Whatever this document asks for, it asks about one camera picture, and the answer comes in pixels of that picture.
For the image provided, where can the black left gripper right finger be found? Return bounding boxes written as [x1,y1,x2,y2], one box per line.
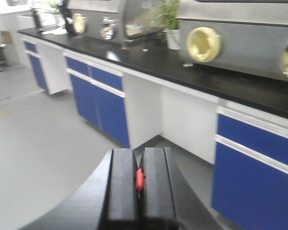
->
[143,147,181,222]

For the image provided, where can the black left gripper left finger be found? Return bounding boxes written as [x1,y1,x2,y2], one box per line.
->
[101,148,138,224]

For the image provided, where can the red plastic spoon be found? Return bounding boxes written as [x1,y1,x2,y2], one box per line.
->
[135,168,145,192]

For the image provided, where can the blue and white lab cabinets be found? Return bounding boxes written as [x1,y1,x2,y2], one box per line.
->
[22,30,288,230]

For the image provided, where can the black lab countertop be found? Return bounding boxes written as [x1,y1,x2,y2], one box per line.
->
[18,28,288,119]

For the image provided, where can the steel glove box left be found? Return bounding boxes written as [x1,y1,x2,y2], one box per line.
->
[67,0,161,46]

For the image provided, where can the steel glove box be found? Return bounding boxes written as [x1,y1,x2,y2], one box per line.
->
[177,0,288,82]
[67,0,161,46]

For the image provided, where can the potted green plant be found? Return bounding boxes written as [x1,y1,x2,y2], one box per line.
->
[146,0,180,50]

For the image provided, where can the steel glove box right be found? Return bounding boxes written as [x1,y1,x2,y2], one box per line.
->
[177,0,288,82]

